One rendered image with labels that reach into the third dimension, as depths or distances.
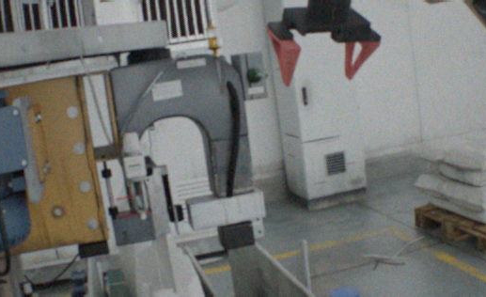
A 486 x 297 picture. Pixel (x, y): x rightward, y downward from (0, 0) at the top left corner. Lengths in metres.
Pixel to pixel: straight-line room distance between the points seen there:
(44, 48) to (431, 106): 5.37
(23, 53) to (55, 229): 0.36
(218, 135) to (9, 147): 0.43
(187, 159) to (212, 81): 2.81
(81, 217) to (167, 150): 2.78
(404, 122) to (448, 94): 0.62
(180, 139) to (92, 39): 2.89
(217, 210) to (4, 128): 0.47
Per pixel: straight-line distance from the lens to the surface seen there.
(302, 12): 0.77
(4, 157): 0.85
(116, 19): 3.33
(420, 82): 6.02
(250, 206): 1.15
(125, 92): 1.08
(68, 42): 0.99
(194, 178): 3.92
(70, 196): 1.11
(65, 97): 1.09
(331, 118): 4.91
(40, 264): 4.02
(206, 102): 1.10
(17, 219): 0.94
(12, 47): 0.93
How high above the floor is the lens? 1.32
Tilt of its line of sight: 8 degrees down
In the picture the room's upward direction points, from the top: 8 degrees counter-clockwise
